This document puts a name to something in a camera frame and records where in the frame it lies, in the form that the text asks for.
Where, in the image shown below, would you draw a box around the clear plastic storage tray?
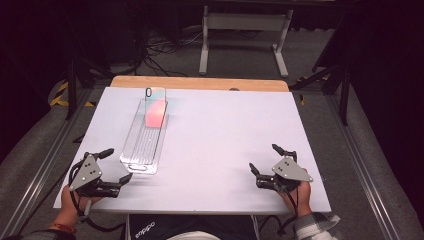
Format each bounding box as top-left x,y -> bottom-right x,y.
119,98 -> 169,175

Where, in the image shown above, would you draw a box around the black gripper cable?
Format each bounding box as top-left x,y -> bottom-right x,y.
258,186 -> 300,237
68,163 -> 128,233

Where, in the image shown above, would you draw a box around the person's black shorts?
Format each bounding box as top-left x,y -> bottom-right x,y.
128,214 -> 258,240

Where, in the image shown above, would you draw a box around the yellow and black floor tape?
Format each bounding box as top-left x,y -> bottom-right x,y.
49,81 -> 96,108

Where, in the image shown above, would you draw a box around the iridescent phone case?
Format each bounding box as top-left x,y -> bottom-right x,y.
144,86 -> 168,129

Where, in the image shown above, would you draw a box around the orange bracelet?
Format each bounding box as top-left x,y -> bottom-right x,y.
48,222 -> 78,234

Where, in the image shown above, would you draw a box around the white metal stand frame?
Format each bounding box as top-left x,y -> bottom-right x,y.
198,4 -> 294,79

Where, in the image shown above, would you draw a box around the person's left hand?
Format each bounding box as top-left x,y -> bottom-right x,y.
54,184 -> 103,230

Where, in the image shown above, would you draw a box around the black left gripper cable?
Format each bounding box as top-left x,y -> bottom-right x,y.
68,163 -> 128,233

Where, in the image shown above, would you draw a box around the person's right hand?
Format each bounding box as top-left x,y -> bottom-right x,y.
278,180 -> 313,218

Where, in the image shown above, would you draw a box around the black tripod stand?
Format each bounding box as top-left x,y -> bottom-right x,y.
64,56 -> 114,121

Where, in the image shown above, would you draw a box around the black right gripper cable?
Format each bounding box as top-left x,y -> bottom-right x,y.
258,186 -> 300,237

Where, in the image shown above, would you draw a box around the black metal stand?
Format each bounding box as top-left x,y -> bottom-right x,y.
289,59 -> 352,127

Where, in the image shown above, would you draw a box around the metal floor rail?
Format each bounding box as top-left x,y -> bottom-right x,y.
324,94 -> 401,240
0,88 -> 94,239

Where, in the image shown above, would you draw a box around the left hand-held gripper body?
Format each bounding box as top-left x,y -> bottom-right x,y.
68,151 -> 123,199

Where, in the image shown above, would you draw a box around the bundle of black floor cables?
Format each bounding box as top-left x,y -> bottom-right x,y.
143,28 -> 204,78

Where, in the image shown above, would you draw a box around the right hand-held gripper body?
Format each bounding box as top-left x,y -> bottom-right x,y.
255,150 -> 314,194

